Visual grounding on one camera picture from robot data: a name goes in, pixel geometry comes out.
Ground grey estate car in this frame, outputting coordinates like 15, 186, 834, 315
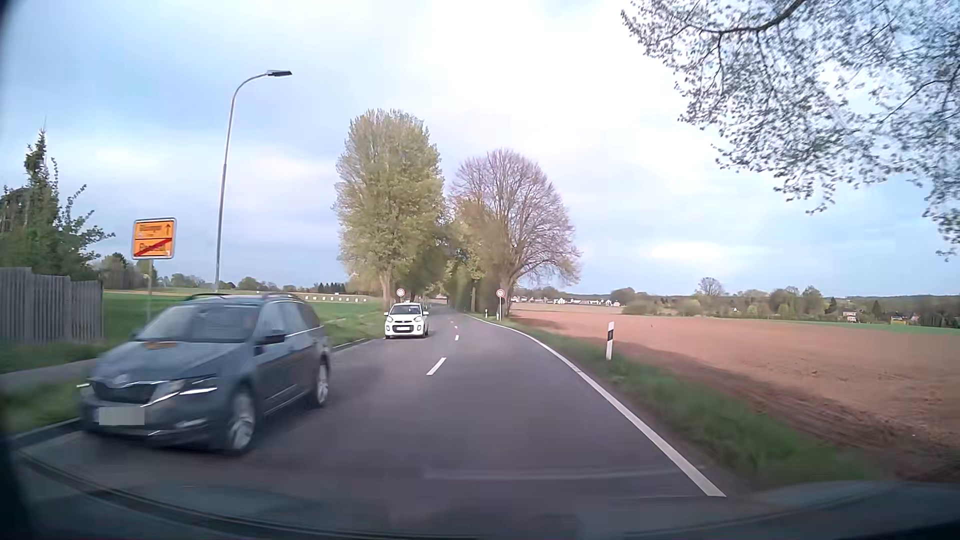
77, 292, 333, 456

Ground car's own bonnet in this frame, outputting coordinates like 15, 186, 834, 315
15, 450, 960, 540

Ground conifer trees behind fence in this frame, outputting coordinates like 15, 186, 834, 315
0, 129, 115, 280

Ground white small car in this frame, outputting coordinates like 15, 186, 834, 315
384, 302, 430, 340

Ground road markings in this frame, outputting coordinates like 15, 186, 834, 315
423, 313, 727, 498

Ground grey lamp post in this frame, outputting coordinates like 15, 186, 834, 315
213, 69, 294, 294

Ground tall green-leaved tree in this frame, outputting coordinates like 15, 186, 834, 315
333, 108, 447, 310

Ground bare broad tree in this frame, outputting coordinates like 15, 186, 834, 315
448, 148, 582, 316

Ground distant row of houses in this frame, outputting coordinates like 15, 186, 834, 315
510, 295, 624, 308

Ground grey asphalt road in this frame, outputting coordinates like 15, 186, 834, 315
15, 303, 751, 526

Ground yellow town exit sign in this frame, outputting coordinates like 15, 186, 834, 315
131, 217, 178, 324

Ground grey wooden fence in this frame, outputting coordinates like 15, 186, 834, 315
0, 267, 105, 346

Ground grass verge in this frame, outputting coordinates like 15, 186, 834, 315
468, 313, 879, 489

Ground distant tree line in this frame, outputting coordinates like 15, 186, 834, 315
93, 252, 350, 295

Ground overhanging tree branches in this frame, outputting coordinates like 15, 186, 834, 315
621, 0, 960, 260

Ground distant row of trees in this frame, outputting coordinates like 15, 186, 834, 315
609, 276, 960, 330

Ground brown ploughed field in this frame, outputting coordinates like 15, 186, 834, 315
510, 302, 960, 481

